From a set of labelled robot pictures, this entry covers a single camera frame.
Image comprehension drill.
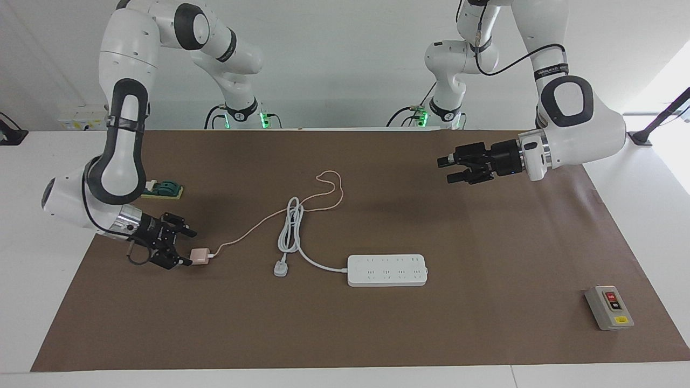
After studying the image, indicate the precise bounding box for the pink charger cable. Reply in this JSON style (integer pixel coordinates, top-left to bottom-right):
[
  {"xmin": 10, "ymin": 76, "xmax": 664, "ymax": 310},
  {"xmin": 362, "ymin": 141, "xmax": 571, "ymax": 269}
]
[{"xmin": 208, "ymin": 170, "xmax": 344, "ymax": 258}]

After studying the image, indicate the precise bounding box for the white power strip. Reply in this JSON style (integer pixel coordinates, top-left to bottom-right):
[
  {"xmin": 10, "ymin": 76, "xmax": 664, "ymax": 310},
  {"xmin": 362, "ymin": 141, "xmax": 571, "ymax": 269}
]
[{"xmin": 347, "ymin": 254, "xmax": 429, "ymax": 288}]

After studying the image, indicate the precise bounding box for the white box with yellow labels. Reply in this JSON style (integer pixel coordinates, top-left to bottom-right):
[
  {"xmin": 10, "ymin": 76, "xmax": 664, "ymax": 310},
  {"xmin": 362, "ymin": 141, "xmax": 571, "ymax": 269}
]
[{"xmin": 58, "ymin": 110, "xmax": 108, "ymax": 131}]

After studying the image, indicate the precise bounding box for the brown table mat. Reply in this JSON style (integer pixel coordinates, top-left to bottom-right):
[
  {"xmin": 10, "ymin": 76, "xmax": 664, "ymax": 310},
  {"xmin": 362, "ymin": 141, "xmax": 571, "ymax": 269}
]
[{"xmin": 31, "ymin": 129, "xmax": 690, "ymax": 372}]

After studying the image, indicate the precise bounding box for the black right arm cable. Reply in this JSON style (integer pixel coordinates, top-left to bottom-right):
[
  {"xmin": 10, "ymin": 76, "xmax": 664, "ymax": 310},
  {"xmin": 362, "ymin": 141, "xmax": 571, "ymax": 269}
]
[{"xmin": 81, "ymin": 170, "xmax": 154, "ymax": 266}]

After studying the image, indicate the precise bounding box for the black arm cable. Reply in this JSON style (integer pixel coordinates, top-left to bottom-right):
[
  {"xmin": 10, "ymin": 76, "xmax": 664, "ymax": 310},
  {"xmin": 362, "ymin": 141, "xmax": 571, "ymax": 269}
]
[
  {"xmin": 81, "ymin": 170, "xmax": 154, "ymax": 266},
  {"xmin": 474, "ymin": 22, "xmax": 567, "ymax": 76}
]

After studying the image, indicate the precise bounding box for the green knife switch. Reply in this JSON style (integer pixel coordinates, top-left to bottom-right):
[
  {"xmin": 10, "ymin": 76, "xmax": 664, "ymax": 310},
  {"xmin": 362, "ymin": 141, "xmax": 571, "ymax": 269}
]
[{"xmin": 141, "ymin": 179, "xmax": 184, "ymax": 200}]

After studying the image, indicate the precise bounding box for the black base cable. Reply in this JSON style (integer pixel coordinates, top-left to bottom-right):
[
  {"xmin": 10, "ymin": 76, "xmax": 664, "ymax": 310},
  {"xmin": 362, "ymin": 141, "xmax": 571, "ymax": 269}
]
[
  {"xmin": 204, "ymin": 104, "xmax": 230, "ymax": 130},
  {"xmin": 385, "ymin": 81, "xmax": 437, "ymax": 128}
]

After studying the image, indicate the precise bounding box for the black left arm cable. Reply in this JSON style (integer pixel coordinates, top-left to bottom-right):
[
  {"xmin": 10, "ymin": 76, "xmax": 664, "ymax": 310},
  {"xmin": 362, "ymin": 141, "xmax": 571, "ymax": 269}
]
[{"xmin": 474, "ymin": 22, "xmax": 567, "ymax": 76}]

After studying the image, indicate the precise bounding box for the white power strip cord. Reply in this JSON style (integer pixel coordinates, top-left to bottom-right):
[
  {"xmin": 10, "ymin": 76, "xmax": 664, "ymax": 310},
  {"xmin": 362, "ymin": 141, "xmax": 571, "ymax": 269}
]
[{"xmin": 273, "ymin": 197, "xmax": 350, "ymax": 278}]

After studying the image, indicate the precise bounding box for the black camera stand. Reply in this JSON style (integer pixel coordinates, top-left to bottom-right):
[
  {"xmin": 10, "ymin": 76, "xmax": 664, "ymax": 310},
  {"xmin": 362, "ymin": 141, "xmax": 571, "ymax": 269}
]
[{"xmin": 628, "ymin": 87, "xmax": 690, "ymax": 147}]

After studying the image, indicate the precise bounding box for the black clamp mount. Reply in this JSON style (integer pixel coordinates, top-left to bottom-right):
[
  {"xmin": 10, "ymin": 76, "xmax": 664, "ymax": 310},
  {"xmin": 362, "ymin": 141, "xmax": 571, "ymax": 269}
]
[{"xmin": 0, "ymin": 112, "xmax": 29, "ymax": 146}]

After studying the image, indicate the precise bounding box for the grey on-off switch box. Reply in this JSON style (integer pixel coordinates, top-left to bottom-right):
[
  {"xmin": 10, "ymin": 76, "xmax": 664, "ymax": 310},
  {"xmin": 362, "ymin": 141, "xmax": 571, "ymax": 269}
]
[{"xmin": 585, "ymin": 285, "xmax": 635, "ymax": 331}]

